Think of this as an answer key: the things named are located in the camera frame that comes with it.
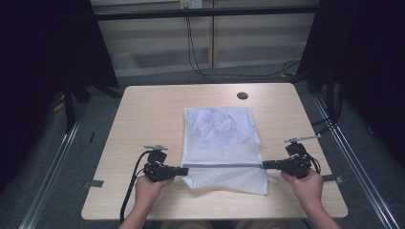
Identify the black metal stand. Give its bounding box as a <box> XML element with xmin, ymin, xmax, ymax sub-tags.
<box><xmin>61</xmin><ymin>75</ymin><xmax>78</xmax><ymax>135</ymax></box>

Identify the black horizontal bar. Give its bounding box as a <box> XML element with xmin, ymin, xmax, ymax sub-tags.
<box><xmin>95</xmin><ymin>5</ymin><xmax>320</xmax><ymax>22</ymax></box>

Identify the grey tape strip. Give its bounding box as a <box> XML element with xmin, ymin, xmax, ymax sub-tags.
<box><xmin>83</xmin><ymin>179</ymin><xmax>105</xmax><ymax>189</ymax></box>
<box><xmin>322</xmin><ymin>174</ymin><xmax>345</xmax><ymax>185</ymax></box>

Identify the white crumpled garment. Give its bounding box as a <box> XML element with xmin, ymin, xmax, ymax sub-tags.
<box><xmin>185</xmin><ymin>107</ymin><xmax>253</xmax><ymax>145</ymax></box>

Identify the black wall cable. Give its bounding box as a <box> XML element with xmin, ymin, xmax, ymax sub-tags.
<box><xmin>184</xmin><ymin>15</ymin><xmax>302</xmax><ymax>85</ymax></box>

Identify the person's right hand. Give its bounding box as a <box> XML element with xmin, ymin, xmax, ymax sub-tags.
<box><xmin>280</xmin><ymin>170</ymin><xmax>324</xmax><ymax>209</ymax></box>

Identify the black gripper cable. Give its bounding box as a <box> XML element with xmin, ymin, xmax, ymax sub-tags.
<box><xmin>119</xmin><ymin>150</ymin><xmax>153</xmax><ymax>224</ymax></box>
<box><xmin>306</xmin><ymin>153</ymin><xmax>322</xmax><ymax>175</ymax></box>

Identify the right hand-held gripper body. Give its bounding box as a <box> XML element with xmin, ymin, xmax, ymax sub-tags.
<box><xmin>280</xmin><ymin>135</ymin><xmax>322</xmax><ymax>179</ymax></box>

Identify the person's left hand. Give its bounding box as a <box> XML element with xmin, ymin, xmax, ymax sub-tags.
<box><xmin>134</xmin><ymin>175</ymin><xmax>176</xmax><ymax>208</ymax></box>

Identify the black curtain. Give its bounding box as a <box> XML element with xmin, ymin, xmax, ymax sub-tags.
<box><xmin>0</xmin><ymin>0</ymin><xmax>119</xmax><ymax>195</ymax></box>
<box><xmin>297</xmin><ymin>0</ymin><xmax>405</xmax><ymax>168</ymax></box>

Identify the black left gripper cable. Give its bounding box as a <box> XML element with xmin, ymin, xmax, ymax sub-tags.
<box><xmin>119</xmin><ymin>150</ymin><xmax>153</xmax><ymax>224</ymax></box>

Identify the black floor cable bundle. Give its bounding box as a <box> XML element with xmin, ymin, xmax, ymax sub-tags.
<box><xmin>310</xmin><ymin>85</ymin><xmax>344</xmax><ymax>136</ymax></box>

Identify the aluminium floor rail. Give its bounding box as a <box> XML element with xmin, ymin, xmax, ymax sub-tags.
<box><xmin>18</xmin><ymin>104</ymin><xmax>84</xmax><ymax>229</ymax></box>
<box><xmin>312</xmin><ymin>94</ymin><xmax>401</xmax><ymax>229</ymax></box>

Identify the white mesh laundry bag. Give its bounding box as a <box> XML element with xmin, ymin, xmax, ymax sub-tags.
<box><xmin>180</xmin><ymin>106</ymin><xmax>279</xmax><ymax>197</ymax></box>

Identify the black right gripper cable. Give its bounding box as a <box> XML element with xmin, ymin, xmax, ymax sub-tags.
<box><xmin>306</xmin><ymin>153</ymin><xmax>322</xmax><ymax>175</ymax></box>

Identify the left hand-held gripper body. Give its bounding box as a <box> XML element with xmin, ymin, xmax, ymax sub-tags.
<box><xmin>142</xmin><ymin>144</ymin><xmax>175</xmax><ymax>183</ymax></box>

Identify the white wall outlet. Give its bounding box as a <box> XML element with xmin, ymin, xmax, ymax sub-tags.
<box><xmin>180</xmin><ymin>0</ymin><xmax>203</xmax><ymax>10</ymax></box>

